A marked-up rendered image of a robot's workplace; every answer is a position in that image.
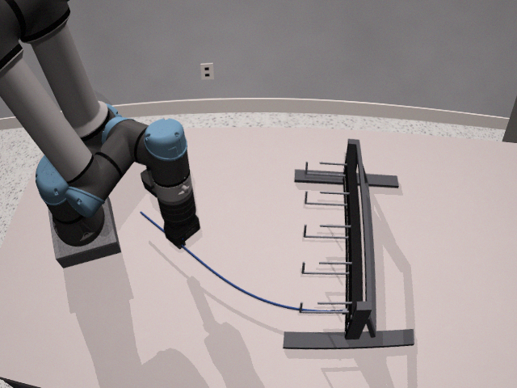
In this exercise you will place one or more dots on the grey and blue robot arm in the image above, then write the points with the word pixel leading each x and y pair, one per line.
pixel 84 181

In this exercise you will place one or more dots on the dark grey rack with metal hooks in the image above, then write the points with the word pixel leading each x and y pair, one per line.
pixel 357 313

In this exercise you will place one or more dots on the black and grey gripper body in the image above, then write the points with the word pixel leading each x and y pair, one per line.
pixel 180 221

